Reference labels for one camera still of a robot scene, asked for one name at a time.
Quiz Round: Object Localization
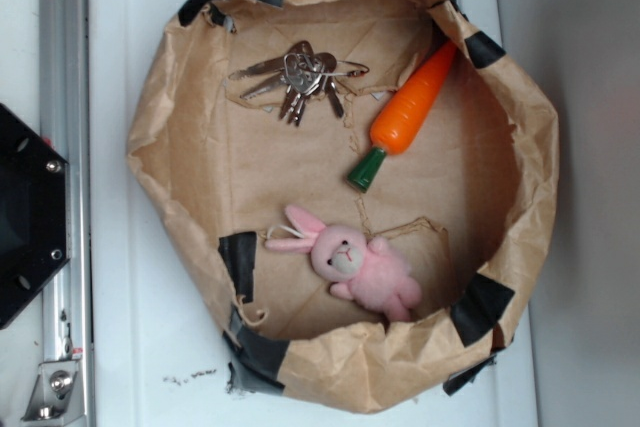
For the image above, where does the metal corner bracket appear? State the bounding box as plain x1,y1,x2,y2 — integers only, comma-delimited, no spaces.
20,360,84,426

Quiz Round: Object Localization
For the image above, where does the aluminium frame rail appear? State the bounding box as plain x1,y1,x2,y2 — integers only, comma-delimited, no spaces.
39,0,96,426

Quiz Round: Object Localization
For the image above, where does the orange plastic carrot toy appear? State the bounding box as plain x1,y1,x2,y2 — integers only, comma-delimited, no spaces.
347,41,457,193

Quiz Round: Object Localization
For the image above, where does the silver key bunch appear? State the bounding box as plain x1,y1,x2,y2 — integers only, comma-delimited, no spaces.
228,41,370,127

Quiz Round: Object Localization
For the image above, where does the pink plush bunny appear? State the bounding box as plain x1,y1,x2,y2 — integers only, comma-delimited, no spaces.
265,205,422,323

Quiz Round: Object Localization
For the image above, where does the brown paper bag bin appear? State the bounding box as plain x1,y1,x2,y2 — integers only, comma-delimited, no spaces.
127,0,559,413

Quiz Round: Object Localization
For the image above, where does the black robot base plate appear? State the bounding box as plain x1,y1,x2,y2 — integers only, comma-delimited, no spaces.
1,106,69,329

